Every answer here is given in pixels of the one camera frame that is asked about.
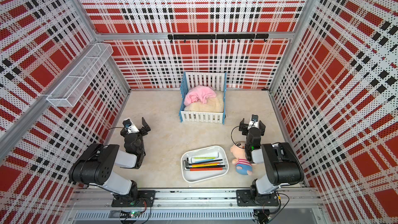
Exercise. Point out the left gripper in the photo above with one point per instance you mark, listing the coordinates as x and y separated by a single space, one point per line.
142 130

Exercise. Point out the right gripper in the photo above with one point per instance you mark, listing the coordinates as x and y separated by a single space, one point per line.
242 126

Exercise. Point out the blue hex key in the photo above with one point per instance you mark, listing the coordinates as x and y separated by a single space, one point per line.
206 161

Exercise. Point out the green hex key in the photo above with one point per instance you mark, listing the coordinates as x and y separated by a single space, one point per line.
203 158

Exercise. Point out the red hex key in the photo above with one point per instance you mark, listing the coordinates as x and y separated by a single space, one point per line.
205 169

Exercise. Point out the yellow hex key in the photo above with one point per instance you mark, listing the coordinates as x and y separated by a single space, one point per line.
206 165

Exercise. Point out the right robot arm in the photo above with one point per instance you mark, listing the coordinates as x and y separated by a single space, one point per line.
281 165

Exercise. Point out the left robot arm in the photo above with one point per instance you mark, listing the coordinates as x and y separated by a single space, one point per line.
95 167

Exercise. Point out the white plastic storage box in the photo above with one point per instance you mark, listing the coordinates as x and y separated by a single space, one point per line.
198 176

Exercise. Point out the cream fleece mattress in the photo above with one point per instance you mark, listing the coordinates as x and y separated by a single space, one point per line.
213 105

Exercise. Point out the blue white toy crib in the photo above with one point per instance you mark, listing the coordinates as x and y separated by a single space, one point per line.
217 81

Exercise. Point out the pink cloth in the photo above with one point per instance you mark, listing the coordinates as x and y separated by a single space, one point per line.
199 93

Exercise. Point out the green circuit board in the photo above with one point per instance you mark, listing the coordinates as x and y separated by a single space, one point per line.
130 214

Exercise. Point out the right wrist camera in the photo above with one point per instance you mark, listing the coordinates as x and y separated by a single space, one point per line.
254 122

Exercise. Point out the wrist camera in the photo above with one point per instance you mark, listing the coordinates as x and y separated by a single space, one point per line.
254 122
129 126

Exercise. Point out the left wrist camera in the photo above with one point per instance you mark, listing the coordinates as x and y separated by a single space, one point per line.
129 126

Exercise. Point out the white wire wall basket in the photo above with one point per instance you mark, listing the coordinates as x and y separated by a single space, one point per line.
73 86

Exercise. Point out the black hook rail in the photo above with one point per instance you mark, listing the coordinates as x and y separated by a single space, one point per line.
186 37

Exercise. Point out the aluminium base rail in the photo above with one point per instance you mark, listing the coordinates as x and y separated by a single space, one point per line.
198 205

